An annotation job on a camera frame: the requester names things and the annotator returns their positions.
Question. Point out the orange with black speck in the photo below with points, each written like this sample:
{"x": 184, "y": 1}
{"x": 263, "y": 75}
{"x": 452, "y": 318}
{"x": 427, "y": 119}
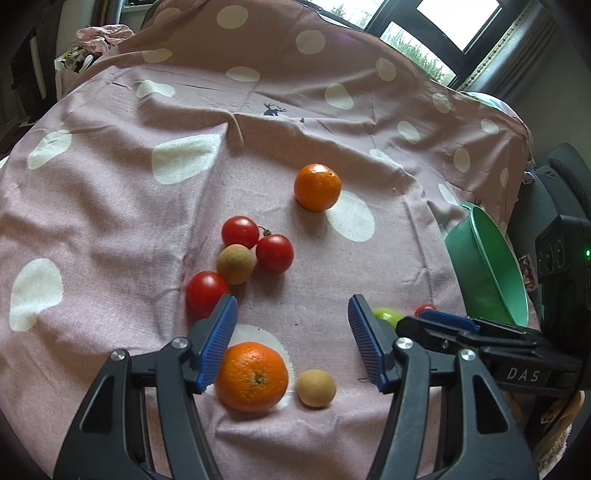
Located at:
{"x": 317, "y": 187}

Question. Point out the small red cherry tomato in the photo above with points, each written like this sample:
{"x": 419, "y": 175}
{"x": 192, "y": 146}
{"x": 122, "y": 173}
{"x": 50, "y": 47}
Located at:
{"x": 424, "y": 308}

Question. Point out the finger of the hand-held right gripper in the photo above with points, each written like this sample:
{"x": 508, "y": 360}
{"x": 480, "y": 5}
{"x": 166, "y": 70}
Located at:
{"x": 425, "y": 334}
{"x": 450, "y": 318}

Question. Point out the green plastic bowl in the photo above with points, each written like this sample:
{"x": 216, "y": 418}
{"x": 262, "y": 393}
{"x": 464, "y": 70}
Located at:
{"x": 485, "y": 267}

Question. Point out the pink crumpled clothes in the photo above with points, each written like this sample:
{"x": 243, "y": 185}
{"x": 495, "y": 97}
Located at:
{"x": 106, "y": 39}

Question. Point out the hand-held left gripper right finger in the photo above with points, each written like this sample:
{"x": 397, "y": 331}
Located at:
{"x": 364, "y": 332}

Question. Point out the brown longan fruit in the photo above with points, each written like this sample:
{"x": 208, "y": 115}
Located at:
{"x": 236, "y": 264}
{"x": 316, "y": 388}

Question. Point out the dark grey padded chair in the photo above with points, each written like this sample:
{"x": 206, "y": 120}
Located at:
{"x": 563, "y": 184}

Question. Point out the yellow-green oval fruit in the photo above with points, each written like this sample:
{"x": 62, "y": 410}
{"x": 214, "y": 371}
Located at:
{"x": 385, "y": 316}

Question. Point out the black framed window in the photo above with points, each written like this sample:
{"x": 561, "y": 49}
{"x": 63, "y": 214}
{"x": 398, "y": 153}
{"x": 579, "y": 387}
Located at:
{"x": 415, "y": 27}

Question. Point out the orange with green stem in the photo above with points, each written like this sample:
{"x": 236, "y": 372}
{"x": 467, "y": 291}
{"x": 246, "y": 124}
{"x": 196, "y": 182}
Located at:
{"x": 251, "y": 376}

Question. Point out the pink polka dot blanket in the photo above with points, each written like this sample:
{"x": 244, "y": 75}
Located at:
{"x": 138, "y": 207}

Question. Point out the grey curtain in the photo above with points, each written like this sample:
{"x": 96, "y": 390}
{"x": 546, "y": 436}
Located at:
{"x": 517, "y": 50}

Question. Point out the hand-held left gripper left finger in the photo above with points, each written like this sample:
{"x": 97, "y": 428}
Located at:
{"x": 220, "y": 332}

